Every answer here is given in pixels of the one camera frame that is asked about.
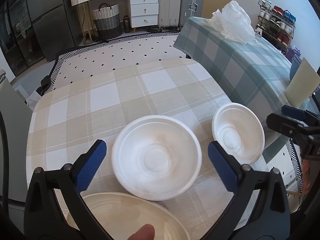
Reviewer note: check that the white plastic bag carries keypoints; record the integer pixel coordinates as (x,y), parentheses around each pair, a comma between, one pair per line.
(233,23)

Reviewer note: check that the green plaid tablecloth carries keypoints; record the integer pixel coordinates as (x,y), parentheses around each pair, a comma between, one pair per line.
(255,75)

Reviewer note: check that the cream plate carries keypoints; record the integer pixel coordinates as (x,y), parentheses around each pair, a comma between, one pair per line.
(121,215)

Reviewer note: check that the grey aluminium suitcase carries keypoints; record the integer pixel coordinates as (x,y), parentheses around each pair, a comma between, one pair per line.
(189,8)

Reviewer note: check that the cream paper sheet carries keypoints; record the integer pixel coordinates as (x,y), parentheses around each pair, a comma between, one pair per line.
(303,84)

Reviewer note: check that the beige plaid tablecloth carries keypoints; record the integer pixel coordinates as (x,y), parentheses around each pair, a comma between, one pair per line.
(67,121)

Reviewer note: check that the person left hand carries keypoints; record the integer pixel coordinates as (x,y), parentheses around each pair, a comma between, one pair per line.
(146,232)

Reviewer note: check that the grey cabinet box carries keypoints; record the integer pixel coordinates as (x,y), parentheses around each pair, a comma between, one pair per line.
(17,117)

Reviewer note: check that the shoe rack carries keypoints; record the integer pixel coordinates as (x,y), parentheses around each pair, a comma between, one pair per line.
(276,25)

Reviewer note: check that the grey refrigerator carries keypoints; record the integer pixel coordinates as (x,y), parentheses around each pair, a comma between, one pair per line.
(56,25)

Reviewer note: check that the large white foam bowl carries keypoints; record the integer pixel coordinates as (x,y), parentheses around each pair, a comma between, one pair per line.
(156,157)

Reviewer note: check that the person right hand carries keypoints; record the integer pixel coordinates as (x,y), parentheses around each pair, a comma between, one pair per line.
(306,176)

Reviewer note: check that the dark water bottle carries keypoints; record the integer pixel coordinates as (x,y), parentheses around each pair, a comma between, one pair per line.
(126,24)

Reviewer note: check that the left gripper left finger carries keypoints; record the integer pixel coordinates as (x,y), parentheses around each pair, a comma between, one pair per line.
(54,208)

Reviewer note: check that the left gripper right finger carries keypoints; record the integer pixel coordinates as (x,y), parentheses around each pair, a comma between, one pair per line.
(259,208)

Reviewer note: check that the woven laundry basket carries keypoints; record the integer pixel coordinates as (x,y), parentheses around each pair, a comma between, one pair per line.
(107,21)

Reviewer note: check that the dotted white rug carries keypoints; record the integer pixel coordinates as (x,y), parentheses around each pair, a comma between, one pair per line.
(78,63)

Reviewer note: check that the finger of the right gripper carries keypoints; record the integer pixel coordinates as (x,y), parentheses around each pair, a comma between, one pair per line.
(284,126)
(294,113)

